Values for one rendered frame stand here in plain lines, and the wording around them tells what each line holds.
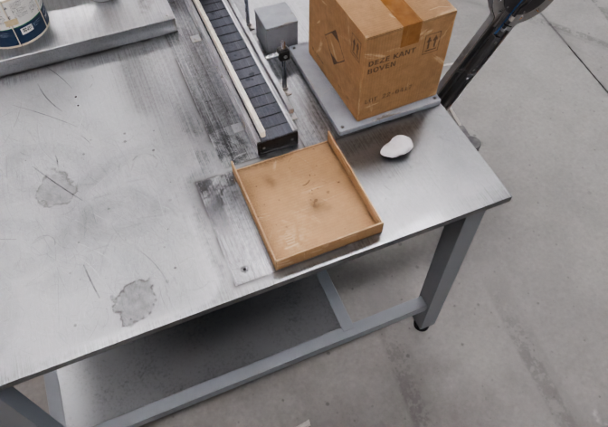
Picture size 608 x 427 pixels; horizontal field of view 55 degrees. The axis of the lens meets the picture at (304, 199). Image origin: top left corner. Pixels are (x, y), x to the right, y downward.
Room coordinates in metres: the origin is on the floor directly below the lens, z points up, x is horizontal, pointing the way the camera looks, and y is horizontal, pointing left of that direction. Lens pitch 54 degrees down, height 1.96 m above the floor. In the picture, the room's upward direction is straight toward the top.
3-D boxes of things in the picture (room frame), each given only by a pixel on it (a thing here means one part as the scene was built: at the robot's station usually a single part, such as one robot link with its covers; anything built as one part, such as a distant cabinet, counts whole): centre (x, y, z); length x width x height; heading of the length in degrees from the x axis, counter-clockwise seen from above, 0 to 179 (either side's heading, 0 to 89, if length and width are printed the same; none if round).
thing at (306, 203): (0.80, 0.00, 0.85); 0.30 x 0.26 x 0.04; 23
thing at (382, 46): (1.22, -0.18, 0.99); 0.30 x 0.24 x 0.27; 25
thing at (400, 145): (0.95, -0.23, 0.85); 0.08 x 0.07 x 0.04; 86
